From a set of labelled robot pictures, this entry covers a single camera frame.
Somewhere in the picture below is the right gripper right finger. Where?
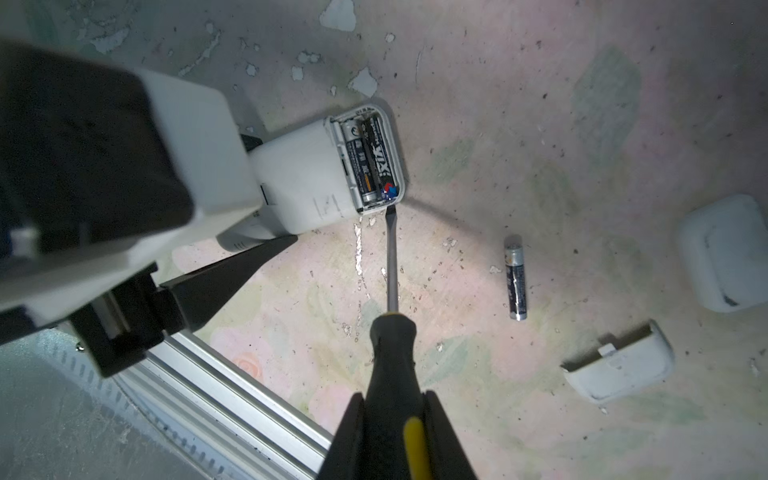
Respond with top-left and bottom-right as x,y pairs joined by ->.
423,391 -> 478,480

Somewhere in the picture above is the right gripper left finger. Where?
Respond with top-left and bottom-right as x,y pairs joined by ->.
316,393 -> 364,480

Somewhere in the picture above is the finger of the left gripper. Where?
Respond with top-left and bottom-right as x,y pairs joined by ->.
157,235 -> 298,333

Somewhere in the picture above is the black yellow screwdriver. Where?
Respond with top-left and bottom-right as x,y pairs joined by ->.
364,206 -> 434,479

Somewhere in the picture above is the white remote control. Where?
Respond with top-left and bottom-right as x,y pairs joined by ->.
216,103 -> 406,252

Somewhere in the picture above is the dark blue AAA battery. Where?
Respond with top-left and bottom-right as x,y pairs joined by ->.
504,235 -> 527,322

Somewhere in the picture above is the white battery cover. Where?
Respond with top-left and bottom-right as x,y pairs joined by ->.
677,194 -> 767,313
561,320 -> 675,404

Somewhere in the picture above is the black AAA battery inner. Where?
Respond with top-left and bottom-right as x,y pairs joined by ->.
343,120 -> 379,205

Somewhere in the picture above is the black silver AAA battery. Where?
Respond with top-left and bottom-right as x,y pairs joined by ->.
365,115 -> 398,201

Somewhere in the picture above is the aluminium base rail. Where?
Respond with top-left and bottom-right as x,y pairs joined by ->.
35,329 -> 334,480

